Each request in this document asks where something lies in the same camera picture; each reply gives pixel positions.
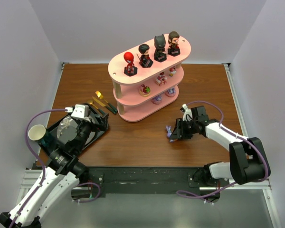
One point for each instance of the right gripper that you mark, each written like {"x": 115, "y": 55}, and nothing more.
{"x": 180, "y": 128}

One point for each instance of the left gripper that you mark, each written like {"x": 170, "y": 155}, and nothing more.
{"x": 99, "y": 121}

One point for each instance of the purple bunny with cake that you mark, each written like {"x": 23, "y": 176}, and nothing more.
{"x": 169, "y": 132}

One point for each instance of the purple bunny pink cotton candy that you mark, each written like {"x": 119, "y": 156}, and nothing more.
{"x": 157, "y": 99}

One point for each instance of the purple bunny pink donut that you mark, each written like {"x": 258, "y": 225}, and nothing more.
{"x": 170, "y": 92}

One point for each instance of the pink bear strawberry tart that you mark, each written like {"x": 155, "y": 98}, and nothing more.
{"x": 144, "y": 90}

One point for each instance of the red spider hero figure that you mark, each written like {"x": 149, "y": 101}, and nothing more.
{"x": 130, "y": 69}

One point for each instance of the pink bear cake square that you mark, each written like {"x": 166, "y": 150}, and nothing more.
{"x": 161, "y": 79}

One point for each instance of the ice cream cone bear toy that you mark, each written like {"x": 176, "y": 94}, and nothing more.
{"x": 172, "y": 71}

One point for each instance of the black haired red figure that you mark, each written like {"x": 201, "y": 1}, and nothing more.
{"x": 144, "y": 60}

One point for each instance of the dark bat hero figure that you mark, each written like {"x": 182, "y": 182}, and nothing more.
{"x": 159, "y": 53}

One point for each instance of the brown haired hero figure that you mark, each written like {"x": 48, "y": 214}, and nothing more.
{"x": 173, "y": 48}

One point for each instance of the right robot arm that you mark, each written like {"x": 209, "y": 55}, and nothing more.
{"x": 247, "y": 157}

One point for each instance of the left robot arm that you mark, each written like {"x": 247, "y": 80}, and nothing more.
{"x": 59, "y": 176}

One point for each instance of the pink three-tier shelf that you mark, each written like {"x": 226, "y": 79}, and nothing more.
{"x": 131, "y": 105}

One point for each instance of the black rectangular tray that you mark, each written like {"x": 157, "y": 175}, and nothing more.
{"x": 79, "y": 140}

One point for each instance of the round deer pattern plate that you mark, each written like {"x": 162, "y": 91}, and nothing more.
{"x": 65, "y": 129}

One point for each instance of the dark green glass cup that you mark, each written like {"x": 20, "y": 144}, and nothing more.
{"x": 47, "y": 140}

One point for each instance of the white paper cup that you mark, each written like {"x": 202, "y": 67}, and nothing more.
{"x": 36, "y": 132}

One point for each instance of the gold knife green handle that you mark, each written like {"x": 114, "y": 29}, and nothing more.
{"x": 100, "y": 103}

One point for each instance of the gold spoon green handle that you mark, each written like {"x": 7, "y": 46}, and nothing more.
{"x": 90, "y": 102}

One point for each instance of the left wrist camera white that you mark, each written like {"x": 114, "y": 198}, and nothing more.
{"x": 79, "y": 112}

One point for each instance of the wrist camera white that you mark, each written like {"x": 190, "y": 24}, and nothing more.
{"x": 79, "y": 112}
{"x": 187, "y": 113}

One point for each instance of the gold fork green handle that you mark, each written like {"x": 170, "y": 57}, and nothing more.
{"x": 100, "y": 96}

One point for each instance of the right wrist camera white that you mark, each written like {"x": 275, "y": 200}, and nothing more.
{"x": 187, "y": 113}

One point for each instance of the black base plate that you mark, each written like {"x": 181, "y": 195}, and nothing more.
{"x": 152, "y": 180}

